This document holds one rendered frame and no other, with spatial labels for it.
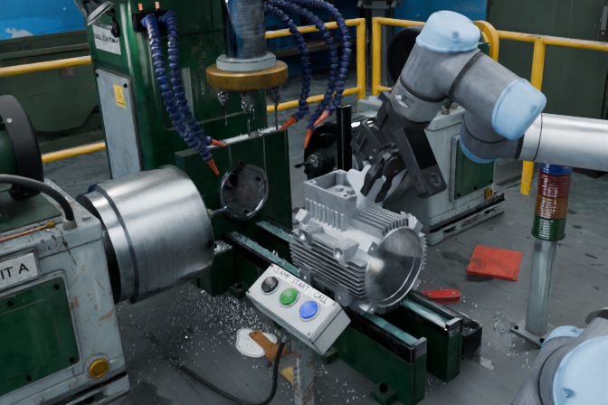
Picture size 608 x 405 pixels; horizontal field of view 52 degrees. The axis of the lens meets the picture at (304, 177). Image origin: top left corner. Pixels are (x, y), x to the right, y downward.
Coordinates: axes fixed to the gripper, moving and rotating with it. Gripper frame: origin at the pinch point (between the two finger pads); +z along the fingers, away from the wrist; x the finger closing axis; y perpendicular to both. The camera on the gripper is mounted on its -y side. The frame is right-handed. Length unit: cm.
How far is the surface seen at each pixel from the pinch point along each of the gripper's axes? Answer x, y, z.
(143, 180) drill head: 24.1, 33.9, 19.7
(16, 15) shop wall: -89, 472, 289
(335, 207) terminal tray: -0.9, 7.2, 9.4
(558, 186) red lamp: -33.9, -13.8, -5.5
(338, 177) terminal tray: -8.8, 14.8, 11.8
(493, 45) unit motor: -83, 37, 7
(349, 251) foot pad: 2.3, -1.9, 10.3
